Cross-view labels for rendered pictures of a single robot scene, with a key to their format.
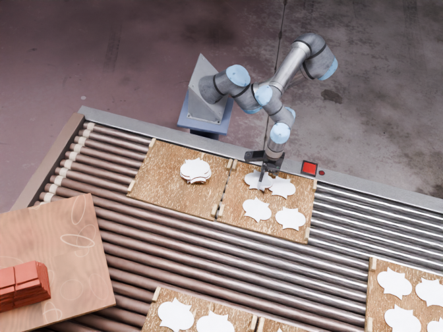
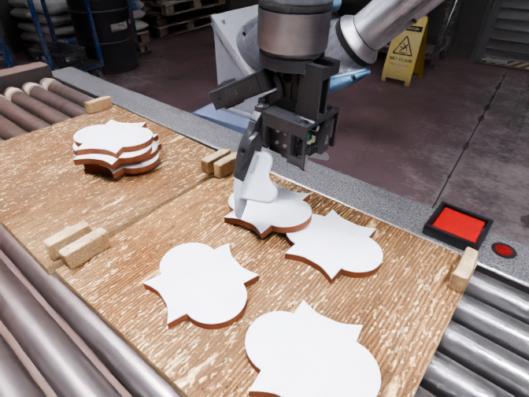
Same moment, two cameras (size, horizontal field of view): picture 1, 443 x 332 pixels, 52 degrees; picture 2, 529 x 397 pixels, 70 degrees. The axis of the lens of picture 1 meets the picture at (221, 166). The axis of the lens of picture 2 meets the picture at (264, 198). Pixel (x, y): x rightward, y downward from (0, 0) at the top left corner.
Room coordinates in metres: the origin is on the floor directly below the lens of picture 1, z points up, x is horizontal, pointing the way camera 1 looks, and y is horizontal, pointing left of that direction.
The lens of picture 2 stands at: (0.89, -0.41, 1.29)
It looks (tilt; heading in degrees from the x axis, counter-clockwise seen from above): 36 degrees down; 32
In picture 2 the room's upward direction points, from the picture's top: straight up
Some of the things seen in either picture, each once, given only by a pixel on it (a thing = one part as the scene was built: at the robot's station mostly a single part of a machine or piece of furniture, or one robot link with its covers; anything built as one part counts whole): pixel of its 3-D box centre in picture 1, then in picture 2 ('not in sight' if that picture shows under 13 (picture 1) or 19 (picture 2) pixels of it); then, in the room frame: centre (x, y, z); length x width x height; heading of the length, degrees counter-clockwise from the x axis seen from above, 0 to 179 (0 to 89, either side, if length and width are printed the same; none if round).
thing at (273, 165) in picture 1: (271, 161); (293, 105); (1.26, -0.22, 1.11); 0.09 x 0.08 x 0.12; 83
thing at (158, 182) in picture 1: (181, 178); (90, 164); (1.23, 0.18, 0.93); 0.41 x 0.35 x 0.02; 81
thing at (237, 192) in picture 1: (268, 200); (268, 269); (1.18, -0.24, 0.93); 0.41 x 0.35 x 0.02; 83
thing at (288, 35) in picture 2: (274, 148); (294, 30); (1.27, -0.21, 1.20); 0.08 x 0.08 x 0.05
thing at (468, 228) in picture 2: (308, 168); (457, 227); (1.40, -0.43, 0.92); 0.06 x 0.06 x 0.01; 82
